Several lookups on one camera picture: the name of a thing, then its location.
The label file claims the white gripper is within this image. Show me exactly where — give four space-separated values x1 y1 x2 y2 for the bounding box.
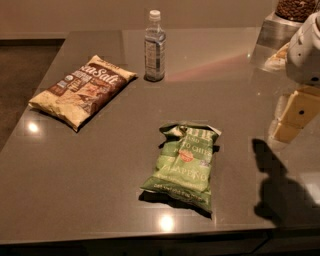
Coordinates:
271 12 320 143

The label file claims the green jalapeno chip bag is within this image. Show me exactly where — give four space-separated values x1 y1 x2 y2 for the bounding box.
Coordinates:
141 122 221 214

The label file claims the clear plastic water bottle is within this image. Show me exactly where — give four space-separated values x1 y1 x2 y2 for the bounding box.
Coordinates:
144 10 166 82

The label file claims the brown sea salt chip bag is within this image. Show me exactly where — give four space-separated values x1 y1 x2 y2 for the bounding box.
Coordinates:
29 55 137 131

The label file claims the metal snack dispenser base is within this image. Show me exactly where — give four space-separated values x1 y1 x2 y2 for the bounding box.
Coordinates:
257 12 301 49

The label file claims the jar of brown nuts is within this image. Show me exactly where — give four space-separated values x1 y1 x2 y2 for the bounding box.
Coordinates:
275 0 317 22

